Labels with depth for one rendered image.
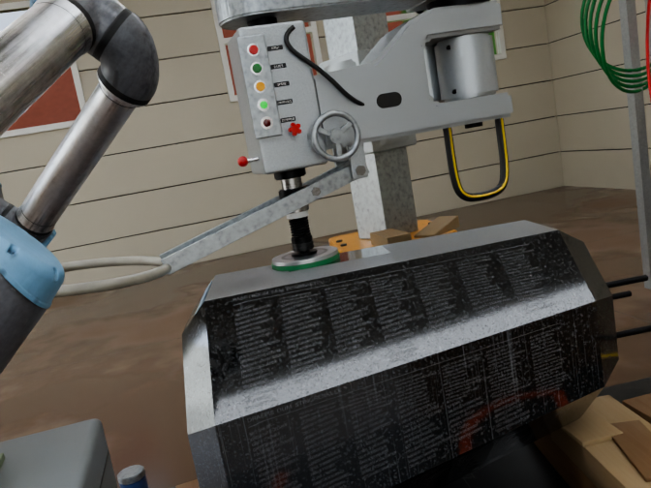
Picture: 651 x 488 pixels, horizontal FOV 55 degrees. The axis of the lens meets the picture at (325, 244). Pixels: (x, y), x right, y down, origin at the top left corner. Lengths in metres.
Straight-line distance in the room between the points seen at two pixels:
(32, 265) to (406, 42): 1.44
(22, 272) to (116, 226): 7.10
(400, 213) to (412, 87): 0.82
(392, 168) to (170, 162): 5.45
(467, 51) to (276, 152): 0.71
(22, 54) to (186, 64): 6.87
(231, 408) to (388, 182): 1.38
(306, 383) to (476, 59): 1.16
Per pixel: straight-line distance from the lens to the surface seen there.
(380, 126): 1.95
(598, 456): 2.01
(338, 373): 1.60
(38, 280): 0.86
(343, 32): 2.68
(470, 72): 2.11
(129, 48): 1.29
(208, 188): 7.89
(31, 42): 1.16
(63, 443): 1.09
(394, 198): 2.67
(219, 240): 1.87
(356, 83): 1.93
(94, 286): 1.69
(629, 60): 4.14
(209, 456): 1.64
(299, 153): 1.85
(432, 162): 8.58
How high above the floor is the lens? 1.24
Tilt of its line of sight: 9 degrees down
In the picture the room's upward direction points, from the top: 10 degrees counter-clockwise
